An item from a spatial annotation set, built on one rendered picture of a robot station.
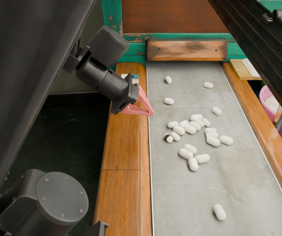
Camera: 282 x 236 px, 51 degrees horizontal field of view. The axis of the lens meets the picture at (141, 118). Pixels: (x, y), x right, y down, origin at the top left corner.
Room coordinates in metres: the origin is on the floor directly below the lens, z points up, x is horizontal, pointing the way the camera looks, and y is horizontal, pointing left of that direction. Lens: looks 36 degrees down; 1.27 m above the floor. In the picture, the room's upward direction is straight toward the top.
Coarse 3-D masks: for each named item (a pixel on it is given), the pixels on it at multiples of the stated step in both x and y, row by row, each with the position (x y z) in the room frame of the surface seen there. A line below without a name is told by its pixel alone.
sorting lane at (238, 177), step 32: (160, 96) 0.85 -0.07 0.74; (192, 96) 0.85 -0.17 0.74; (224, 96) 0.85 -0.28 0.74; (160, 128) 0.67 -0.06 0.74; (224, 128) 0.67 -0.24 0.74; (160, 160) 0.54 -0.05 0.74; (224, 160) 0.54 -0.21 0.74; (256, 160) 0.54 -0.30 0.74; (160, 192) 0.44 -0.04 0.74; (192, 192) 0.44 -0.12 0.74; (224, 192) 0.44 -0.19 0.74; (256, 192) 0.44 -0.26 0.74; (160, 224) 0.36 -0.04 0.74; (192, 224) 0.36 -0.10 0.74; (224, 224) 0.36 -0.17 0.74; (256, 224) 0.36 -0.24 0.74
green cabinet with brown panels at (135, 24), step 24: (120, 0) 1.07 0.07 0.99; (144, 0) 1.08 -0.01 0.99; (168, 0) 1.09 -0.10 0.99; (192, 0) 1.09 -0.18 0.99; (264, 0) 1.08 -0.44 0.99; (120, 24) 1.07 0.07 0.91; (144, 24) 1.08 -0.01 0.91; (168, 24) 1.09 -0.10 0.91; (192, 24) 1.09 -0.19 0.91; (216, 24) 1.09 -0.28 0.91
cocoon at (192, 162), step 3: (189, 159) 0.53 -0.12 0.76; (192, 159) 0.52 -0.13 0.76; (195, 159) 0.52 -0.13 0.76; (189, 162) 0.52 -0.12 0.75; (192, 162) 0.51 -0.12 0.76; (195, 162) 0.51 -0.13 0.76; (189, 165) 0.51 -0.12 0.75; (192, 165) 0.50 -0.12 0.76; (195, 165) 0.50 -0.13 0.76; (192, 168) 0.50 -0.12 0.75; (195, 168) 0.50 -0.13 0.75
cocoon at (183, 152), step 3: (180, 150) 0.56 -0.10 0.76; (183, 150) 0.55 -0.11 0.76; (186, 150) 0.55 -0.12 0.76; (180, 153) 0.55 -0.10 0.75; (183, 153) 0.55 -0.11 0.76; (186, 153) 0.55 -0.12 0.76; (189, 153) 0.54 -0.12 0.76; (183, 156) 0.55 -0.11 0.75; (186, 156) 0.54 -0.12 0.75; (189, 156) 0.54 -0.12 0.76; (192, 156) 0.54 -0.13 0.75
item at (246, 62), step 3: (243, 60) 1.04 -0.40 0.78; (246, 60) 1.04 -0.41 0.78; (243, 63) 1.02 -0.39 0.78; (246, 63) 1.02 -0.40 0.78; (249, 63) 1.02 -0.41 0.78; (246, 66) 0.99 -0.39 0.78; (249, 66) 0.99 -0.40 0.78; (252, 66) 0.99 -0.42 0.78; (249, 69) 0.97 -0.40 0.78; (252, 69) 0.97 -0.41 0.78; (249, 72) 0.95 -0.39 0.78; (252, 72) 0.95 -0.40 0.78; (255, 72) 0.95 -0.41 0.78; (252, 75) 0.92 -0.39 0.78; (255, 75) 0.92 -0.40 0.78; (258, 75) 0.92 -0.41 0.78
